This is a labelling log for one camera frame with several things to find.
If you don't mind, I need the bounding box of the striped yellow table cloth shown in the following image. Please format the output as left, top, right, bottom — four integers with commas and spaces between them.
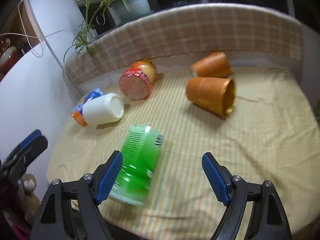
46, 67, 319, 239

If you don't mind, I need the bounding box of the orange paper cup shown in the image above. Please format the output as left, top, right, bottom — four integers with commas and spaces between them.
191, 51, 232, 78
186, 77, 235, 118

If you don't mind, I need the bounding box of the orange paper cup front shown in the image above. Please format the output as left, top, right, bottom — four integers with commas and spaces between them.
186, 77, 235, 118

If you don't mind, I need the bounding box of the green cut bottle cup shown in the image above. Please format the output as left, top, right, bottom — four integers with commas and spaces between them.
109, 125, 164, 206

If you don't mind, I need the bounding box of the white bead cord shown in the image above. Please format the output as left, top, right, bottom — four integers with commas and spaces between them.
17, 0, 46, 59

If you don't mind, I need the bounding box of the red ceramic vase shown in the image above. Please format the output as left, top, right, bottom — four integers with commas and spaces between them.
0, 37, 19, 75

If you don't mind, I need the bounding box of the orange paper cup back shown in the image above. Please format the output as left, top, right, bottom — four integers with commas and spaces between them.
191, 51, 232, 78

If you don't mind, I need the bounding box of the potted spider plant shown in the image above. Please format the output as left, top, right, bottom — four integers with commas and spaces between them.
63, 0, 155, 63

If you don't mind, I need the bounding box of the white cabinet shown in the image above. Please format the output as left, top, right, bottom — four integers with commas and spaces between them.
1, 0, 83, 198

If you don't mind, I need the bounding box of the plaid beige sill cloth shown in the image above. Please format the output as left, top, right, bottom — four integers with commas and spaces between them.
65, 3, 303, 84

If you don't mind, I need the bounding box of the red cut bottle cup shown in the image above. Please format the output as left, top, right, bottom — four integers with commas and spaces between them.
119, 59, 157, 101

